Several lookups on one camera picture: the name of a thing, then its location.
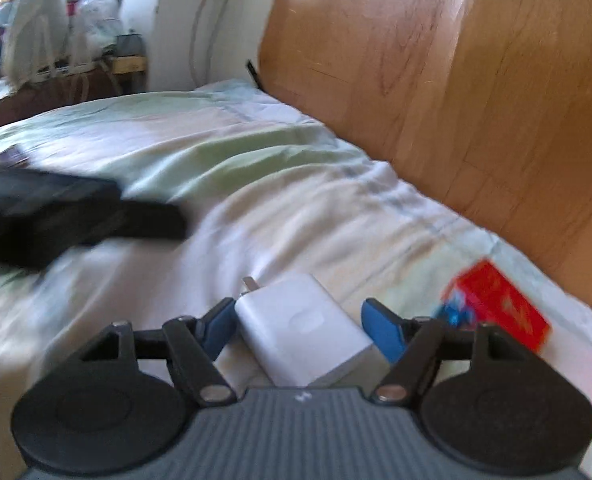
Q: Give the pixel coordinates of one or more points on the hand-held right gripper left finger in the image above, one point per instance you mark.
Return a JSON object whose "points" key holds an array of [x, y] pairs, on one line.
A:
{"points": [[218, 326]]}

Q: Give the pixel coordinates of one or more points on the white plastic bag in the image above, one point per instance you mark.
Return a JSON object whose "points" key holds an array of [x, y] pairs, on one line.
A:
{"points": [[96, 17]]}

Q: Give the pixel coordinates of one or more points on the pale checked bed sheet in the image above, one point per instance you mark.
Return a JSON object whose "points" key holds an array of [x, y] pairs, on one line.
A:
{"points": [[251, 175]]}

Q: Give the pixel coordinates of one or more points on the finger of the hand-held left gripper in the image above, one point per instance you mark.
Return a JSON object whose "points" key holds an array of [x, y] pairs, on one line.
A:
{"points": [[153, 220]]}

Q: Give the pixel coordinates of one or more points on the white hanging cloth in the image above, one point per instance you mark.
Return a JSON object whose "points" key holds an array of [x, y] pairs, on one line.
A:
{"points": [[33, 15]]}

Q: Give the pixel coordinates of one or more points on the red box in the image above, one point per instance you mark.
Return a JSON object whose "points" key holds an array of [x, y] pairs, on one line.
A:
{"points": [[500, 305]]}

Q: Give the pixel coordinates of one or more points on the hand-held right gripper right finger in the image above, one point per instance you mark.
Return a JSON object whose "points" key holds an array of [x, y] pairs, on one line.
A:
{"points": [[383, 329]]}

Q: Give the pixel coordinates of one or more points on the wooden board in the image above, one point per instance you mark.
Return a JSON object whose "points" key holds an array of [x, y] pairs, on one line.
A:
{"points": [[450, 85]]}

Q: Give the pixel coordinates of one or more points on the white charger plug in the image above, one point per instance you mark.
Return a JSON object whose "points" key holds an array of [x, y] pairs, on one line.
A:
{"points": [[301, 325]]}

